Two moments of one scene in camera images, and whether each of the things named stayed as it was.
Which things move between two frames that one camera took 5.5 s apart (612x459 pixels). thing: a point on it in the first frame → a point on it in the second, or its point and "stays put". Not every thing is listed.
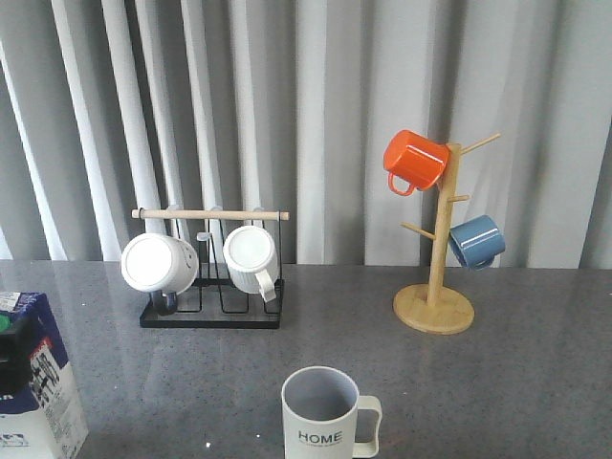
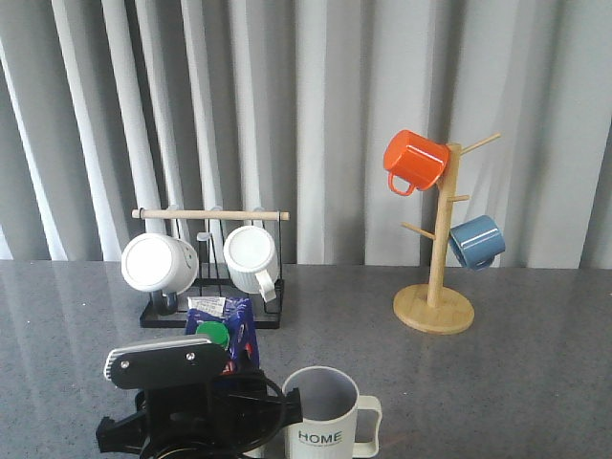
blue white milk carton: [46, 421] → [227, 322]
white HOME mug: [319, 407] stays put
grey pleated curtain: [111, 106] stays put
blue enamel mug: [476, 242] stays put
